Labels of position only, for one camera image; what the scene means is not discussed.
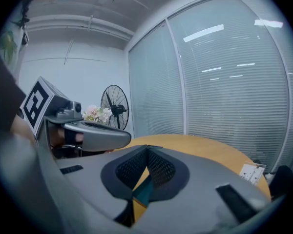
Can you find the black office chair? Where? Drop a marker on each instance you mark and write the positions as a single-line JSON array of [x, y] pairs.
[[282, 179]]

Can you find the person's left forearm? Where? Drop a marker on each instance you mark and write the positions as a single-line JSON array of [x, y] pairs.
[[20, 128]]

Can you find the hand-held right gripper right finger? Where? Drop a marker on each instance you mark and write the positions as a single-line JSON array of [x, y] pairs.
[[200, 179]]

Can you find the teal small item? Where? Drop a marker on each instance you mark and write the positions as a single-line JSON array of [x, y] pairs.
[[144, 192]]

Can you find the pink and white flower bouquet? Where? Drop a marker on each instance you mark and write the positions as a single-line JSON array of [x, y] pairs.
[[97, 113]]

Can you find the black standing fan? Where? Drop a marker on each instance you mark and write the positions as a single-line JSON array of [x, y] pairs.
[[115, 106]]

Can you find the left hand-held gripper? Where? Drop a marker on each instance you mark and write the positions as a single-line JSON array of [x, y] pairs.
[[36, 103]]

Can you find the white card with black prints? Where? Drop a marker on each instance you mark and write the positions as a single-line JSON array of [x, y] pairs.
[[252, 173]]

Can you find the white window blind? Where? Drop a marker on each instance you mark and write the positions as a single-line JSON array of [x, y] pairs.
[[234, 94], [156, 86], [286, 57]]

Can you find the person's left hand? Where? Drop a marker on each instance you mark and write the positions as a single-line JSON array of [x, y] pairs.
[[70, 136]]

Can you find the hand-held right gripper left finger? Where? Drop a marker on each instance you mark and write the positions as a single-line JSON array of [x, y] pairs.
[[92, 162]]

